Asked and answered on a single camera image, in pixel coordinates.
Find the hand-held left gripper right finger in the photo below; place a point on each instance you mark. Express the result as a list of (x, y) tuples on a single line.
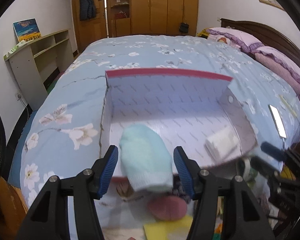
[(182, 170)]

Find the smartphone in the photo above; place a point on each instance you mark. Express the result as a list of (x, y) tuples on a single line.
[(277, 120)]

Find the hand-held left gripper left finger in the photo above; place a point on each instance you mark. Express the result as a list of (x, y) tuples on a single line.
[(110, 170)]

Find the cartoon print pillow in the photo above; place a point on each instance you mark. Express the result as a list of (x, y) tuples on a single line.
[(222, 40)]

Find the purple ruffled pillow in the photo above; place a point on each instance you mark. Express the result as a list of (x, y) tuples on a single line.
[(237, 38), (282, 67)]

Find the white cloth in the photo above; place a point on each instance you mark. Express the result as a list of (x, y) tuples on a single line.
[(222, 143)]

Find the white cardboard box red rim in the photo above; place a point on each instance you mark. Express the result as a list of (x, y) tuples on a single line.
[(170, 110)]

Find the wall socket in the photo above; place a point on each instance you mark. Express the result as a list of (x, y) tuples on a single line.
[(19, 96)]

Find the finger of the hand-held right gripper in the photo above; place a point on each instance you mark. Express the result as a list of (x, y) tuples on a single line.
[(272, 150)]

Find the cream strip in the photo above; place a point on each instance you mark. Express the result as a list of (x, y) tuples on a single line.
[(287, 105)]

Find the dark hanging jacket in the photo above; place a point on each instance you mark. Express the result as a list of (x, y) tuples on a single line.
[(87, 5)]

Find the brown wooden furniture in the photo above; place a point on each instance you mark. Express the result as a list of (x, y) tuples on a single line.
[(2, 205)]

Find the mint knit sock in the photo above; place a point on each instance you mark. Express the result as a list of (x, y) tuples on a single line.
[(142, 157)]

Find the blue and yellow painting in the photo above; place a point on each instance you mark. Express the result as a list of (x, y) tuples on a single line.
[(27, 29)]

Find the dark wooden headboard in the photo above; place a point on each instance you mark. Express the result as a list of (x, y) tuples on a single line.
[(270, 33)]

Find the pink round soft pad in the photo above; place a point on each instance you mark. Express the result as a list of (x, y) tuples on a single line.
[(167, 207)]

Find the wooden wardrobe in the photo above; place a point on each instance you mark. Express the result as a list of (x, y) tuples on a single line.
[(160, 5)]

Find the yellow cloth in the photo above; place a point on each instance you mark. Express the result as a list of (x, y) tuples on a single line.
[(165, 228)]

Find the green and white box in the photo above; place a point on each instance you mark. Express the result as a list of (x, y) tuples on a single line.
[(15, 48)]

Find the black hanging bag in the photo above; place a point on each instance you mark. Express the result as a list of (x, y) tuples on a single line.
[(184, 27)]

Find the beige shelf desk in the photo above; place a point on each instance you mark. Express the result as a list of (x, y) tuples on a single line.
[(35, 62)]

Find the blue floral bed blanket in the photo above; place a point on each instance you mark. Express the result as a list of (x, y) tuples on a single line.
[(72, 100)]

